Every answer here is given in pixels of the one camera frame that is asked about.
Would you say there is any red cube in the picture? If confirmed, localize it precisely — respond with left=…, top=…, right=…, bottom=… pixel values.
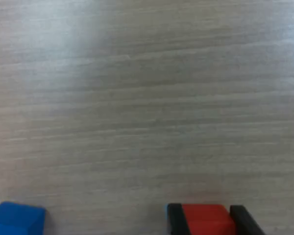
left=181, top=204, right=237, bottom=235

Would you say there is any blue cube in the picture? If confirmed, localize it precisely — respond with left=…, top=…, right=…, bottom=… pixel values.
left=0, top=201, right=47, bottom=235

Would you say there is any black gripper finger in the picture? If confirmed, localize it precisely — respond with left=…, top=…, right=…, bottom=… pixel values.
left=229, top=205, right=267, bottom=235
left=167, top=203, right=192, bottom=235

